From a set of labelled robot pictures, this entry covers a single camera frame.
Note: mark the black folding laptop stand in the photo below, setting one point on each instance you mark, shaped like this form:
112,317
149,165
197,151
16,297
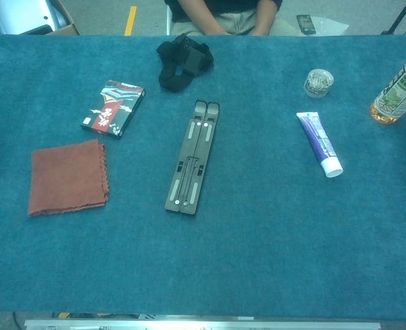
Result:
192,161

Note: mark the teal felt table cover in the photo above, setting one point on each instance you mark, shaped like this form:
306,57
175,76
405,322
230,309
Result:
202,261

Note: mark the dark box with red band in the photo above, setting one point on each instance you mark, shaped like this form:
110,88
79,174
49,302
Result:
111,110

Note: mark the purple white toothpaste tube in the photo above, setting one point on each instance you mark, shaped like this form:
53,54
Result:
319,141

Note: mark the orange folded cloth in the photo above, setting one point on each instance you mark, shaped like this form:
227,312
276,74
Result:
68,177

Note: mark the clear jar of paper clips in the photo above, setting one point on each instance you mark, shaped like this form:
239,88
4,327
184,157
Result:
318,83

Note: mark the seated person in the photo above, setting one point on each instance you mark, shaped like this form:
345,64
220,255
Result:
223,19

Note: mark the black smartphone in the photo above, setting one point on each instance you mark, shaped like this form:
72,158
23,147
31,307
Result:
306,24

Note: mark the brown cardboard box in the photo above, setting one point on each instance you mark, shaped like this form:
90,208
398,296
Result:
67,29

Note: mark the amber tea bottle green label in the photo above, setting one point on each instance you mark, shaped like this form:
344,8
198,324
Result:
395,93

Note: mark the white plastic device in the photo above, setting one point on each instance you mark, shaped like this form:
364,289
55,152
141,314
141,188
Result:
20,15

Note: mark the black tripod leg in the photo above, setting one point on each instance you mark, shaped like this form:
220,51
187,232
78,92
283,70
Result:
398,17

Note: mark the aluminium profile rail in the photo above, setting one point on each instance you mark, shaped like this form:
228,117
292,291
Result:
202,324

